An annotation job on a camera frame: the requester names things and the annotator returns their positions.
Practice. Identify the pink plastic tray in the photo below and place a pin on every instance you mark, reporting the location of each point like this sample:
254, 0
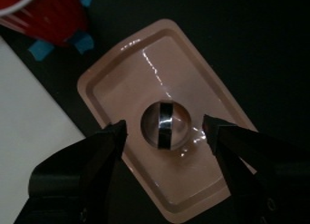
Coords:
161, 82

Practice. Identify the silver round drawer knob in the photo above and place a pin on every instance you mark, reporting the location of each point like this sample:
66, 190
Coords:
165, 124

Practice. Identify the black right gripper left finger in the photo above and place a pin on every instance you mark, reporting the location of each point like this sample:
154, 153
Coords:
76, 173

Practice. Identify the red plastic cup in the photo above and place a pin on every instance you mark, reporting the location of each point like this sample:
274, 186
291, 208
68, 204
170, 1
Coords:
44, 16

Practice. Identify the white flat board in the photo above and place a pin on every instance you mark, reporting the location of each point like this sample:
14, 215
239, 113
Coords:
28, 128

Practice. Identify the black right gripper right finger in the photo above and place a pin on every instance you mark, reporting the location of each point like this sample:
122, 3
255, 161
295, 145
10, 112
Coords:
262, 173

